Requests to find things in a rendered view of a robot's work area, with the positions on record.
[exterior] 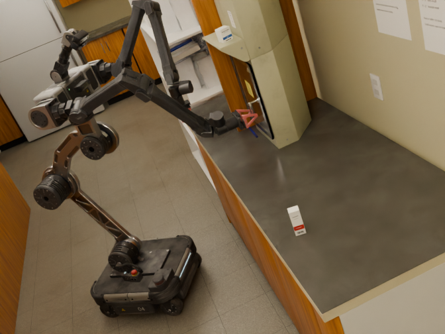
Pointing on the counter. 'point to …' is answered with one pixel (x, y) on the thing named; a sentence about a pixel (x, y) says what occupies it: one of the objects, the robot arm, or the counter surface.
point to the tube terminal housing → (271, 64)
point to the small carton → (224, 34)
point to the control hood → (236, 50)
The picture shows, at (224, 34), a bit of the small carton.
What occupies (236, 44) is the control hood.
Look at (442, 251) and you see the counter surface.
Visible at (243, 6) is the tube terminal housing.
